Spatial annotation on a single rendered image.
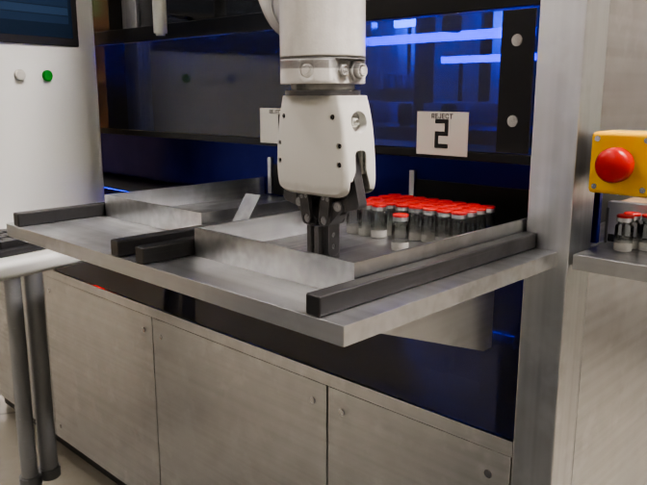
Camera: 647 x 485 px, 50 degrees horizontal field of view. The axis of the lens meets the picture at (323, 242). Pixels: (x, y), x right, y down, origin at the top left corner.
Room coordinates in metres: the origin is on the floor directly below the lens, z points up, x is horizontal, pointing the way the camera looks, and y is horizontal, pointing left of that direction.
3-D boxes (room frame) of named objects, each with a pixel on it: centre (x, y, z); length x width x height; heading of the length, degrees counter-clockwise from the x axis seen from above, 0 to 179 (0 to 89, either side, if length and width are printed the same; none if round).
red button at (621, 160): (0.80, -0.33, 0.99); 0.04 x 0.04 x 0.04; 46
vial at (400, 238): (0.86, -0.10, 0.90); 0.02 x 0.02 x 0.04
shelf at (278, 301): (0.99, 0.07, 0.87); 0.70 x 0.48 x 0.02; 46
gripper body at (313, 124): (0.71, 0.00, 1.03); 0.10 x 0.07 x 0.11; 46
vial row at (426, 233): (0.93, -0.12, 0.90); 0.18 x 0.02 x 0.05; 46
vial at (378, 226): (0.94, -0.08, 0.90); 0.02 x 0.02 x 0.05
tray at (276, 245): (0.87, -0.05, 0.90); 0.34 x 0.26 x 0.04; 136
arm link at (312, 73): (0.71, 0.00, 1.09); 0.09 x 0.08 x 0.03; 46
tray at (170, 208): (1.15, 0.14, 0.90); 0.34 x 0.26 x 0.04; 136
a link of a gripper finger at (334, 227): (0.70, -0.01, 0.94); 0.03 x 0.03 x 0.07; 46
